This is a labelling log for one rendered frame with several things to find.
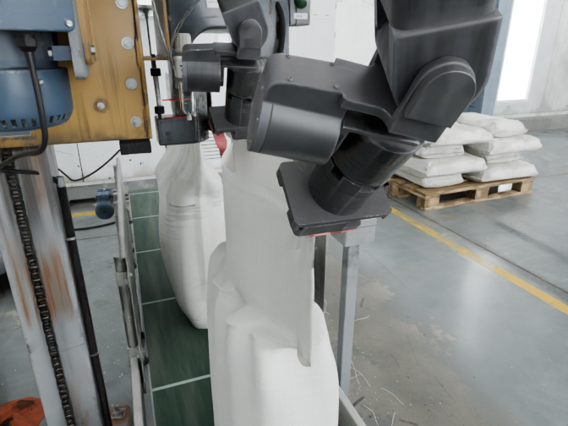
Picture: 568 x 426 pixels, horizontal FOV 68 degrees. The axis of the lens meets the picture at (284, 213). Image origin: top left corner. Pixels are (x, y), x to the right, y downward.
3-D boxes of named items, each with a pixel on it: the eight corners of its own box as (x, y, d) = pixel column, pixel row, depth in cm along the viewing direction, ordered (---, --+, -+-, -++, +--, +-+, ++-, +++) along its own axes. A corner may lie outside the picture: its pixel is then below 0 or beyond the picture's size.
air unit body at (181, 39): (205, 120, 82) (199, 33, 76) (181, 122, 80) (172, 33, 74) (201, 117, 86) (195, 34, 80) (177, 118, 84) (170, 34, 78)
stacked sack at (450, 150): (466, 159, 341) (469, 142, 336) (419, 162, 331) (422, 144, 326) (421, 143, 401) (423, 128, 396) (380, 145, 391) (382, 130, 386)
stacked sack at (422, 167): (490, 173, 347) (492, 155, 342) (425, 182, 323) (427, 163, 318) (452, 161, 384) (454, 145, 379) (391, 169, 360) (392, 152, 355)
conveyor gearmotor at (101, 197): (124, 221, 242) (120, 196, 237) (95, 224, 237) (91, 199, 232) (122, 204, 268) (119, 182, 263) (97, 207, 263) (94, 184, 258)
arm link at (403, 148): (439, 152, 29) (429, 90, 32) (347, 132, 28) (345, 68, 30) (390, 198, 35) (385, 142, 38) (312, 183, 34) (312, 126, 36)
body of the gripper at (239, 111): (208, 115, 76) (208, 79, 71) (262, 111, 79) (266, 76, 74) (215, 138, 72) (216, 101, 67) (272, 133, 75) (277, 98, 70)
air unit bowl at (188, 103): (198, 114, 81) (195, 81, 79) (182, 115, 80) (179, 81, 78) (195, 112, 84) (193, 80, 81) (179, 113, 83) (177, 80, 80)
